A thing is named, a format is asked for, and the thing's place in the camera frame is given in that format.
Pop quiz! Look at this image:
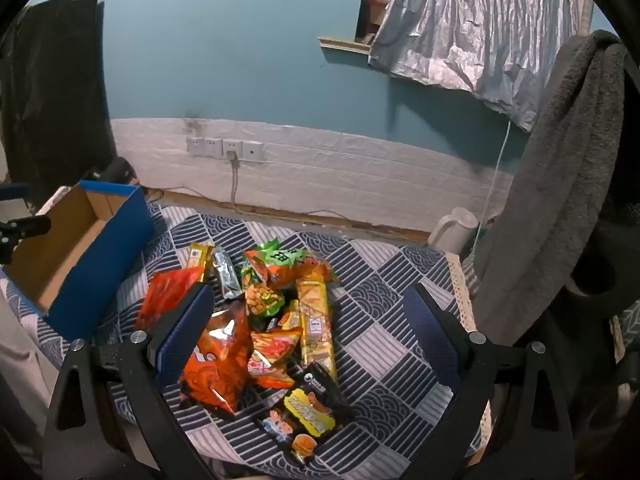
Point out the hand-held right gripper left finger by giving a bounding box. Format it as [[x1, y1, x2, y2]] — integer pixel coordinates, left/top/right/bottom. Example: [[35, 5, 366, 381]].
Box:
[[42, 282, 216, 480]]

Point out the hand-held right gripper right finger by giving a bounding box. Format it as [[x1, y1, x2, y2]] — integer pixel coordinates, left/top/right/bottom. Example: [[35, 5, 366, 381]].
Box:
[[402, 282, 576, 480]]

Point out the orange cartoon chip bag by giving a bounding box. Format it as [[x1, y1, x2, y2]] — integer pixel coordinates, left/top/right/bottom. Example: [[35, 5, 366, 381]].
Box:
[[180, 304, 253, 420]]

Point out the silver snack packet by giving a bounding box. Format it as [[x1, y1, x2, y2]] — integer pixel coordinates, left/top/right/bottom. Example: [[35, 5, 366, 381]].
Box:
[[214, 247, 245, 302]]

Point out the small yellow snack packet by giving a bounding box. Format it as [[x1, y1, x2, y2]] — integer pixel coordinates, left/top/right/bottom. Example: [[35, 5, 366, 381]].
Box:
[[187, 242, 215, 282], [280, 300, 302, 331]]

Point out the blue-edged cardboard box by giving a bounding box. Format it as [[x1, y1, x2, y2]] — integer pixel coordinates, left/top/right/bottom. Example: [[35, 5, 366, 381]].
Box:
[[2, 180, 156, 343]]

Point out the green peanut snack bag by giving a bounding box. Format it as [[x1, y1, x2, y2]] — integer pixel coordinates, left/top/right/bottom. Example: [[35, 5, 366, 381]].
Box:
[[241, 265, 287, 317]]

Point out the orange red striped snack packet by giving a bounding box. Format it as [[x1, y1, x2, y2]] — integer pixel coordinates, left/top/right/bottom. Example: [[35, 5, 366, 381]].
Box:
[[247, 327, 304, 389]]

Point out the long yellow snack packet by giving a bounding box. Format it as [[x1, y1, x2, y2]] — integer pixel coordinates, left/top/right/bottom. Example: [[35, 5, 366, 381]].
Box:
[[295, 277, 339, 397]]

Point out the large orange green snack bag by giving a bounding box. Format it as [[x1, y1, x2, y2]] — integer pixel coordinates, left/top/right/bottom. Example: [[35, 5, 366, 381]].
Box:
[[243, 239, 337, 292]]

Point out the black cartoon snack packet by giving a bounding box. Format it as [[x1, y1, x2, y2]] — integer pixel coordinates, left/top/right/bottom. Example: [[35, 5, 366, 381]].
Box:
[[252, 360, 354, 467]]

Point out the navy white patterned tablecloth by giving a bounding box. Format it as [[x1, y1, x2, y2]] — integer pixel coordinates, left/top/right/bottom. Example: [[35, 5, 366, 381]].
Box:
[[0, 204, 493, 480]]

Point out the black round device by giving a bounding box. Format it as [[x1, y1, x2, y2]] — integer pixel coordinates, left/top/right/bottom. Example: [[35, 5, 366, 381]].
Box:
[[90, 157, 135, 185]]

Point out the white kettle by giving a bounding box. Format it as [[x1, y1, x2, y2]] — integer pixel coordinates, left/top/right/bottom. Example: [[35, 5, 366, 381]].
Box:
[[429, 207, 481, 254]]

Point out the grey towel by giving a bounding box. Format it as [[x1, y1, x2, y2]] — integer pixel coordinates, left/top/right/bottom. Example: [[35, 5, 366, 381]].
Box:
[[474, 30, 632, 347]]

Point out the dark garment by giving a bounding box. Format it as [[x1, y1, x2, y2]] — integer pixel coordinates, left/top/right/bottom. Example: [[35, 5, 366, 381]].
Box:
[[595, 35, 640, 226]]

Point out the wooden window sill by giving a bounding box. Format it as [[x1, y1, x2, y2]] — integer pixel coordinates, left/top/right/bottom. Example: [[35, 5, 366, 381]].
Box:
[[318, 36, 373, 54]]

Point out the silver foil curtain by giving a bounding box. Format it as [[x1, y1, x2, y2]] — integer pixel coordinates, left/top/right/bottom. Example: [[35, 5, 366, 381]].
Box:
[[369, 0, 587, 132]]

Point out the brown carton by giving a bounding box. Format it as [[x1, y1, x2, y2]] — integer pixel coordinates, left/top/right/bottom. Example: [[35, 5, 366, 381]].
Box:
[[357, 0, 397, 41]]

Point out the grey plug cable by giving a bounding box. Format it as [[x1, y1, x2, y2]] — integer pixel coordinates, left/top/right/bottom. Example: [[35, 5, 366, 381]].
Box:
[[227, 150, 351, 222]]

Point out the white cord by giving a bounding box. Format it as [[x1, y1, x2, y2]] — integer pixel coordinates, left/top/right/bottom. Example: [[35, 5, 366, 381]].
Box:
[[475, 121, 512, 248]]

